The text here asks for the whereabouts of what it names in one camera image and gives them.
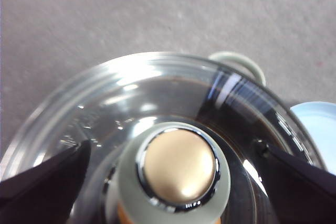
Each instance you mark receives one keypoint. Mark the blue round plate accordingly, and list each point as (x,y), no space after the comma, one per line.
(317,129)

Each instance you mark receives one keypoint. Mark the pale green electric steamer pot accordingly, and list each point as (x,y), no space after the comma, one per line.
(252,64)

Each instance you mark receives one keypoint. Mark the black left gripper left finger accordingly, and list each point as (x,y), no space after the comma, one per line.
(39,192)

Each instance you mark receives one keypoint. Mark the glass lid with green knob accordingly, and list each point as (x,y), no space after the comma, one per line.
(181,163)

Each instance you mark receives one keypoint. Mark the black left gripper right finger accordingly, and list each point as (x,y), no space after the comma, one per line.
(302,195)

